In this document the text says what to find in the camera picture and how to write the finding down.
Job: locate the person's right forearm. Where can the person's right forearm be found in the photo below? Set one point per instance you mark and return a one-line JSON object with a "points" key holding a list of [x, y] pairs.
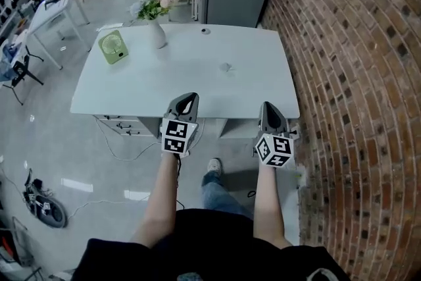
{"points": [[268, 204]]}

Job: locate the person's white shoe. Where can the person's white shoe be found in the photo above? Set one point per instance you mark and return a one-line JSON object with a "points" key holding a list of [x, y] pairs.
{"points": [[214, 166]]}

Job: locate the long white table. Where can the long white table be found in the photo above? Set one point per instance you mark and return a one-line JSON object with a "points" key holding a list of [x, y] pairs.
{"points": [[54, 11]]}

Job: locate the black device on floor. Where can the black device on floor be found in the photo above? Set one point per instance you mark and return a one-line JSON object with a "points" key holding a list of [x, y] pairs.
{"points": [[46, 207]]}

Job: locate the person's blue jeans leg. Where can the person's blue jeans leg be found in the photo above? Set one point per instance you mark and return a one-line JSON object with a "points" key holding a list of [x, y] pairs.
{"points": [[218, 195]]}

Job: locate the pink and white flower bouquet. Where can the pink and white flower bouquet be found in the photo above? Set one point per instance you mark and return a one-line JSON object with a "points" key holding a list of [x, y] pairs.
{"points": [[158, 3]]}

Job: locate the black metal frame chair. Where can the black metal frame chair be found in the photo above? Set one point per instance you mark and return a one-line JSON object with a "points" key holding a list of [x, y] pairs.
{"points": [[21, 70]]}

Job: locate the white ceramic vase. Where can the white ceramic vase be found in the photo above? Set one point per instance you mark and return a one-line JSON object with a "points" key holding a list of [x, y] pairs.
{"points": [[157, 34]]}

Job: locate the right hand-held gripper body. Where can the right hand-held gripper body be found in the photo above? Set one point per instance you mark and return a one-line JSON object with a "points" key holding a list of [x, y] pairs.
{"points": [[274, 148]]}

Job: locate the green desk fan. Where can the green desk fan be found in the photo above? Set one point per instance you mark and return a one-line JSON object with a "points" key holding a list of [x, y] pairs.
{"points": [[112, 46]]}

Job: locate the person's left forearm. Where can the person's left forearm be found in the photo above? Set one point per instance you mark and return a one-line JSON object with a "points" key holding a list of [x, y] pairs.
{"points": [[159, 200]]}

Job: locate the person's black shirt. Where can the person's black shirt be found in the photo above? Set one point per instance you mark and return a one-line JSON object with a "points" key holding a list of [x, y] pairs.
{"points": [[210, 250]]}

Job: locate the white drawer cabinet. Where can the white drawer cabinet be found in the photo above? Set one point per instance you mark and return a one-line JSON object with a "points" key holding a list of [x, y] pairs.
{"points": [[128, 126]]}

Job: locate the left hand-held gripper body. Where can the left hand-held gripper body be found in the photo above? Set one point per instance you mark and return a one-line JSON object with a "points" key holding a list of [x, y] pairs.
{"points": [[177, 136]]}

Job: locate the small grey tape measure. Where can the small grey tape measure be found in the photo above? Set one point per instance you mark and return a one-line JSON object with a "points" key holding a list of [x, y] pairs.
{"points": [[226, 67]]}

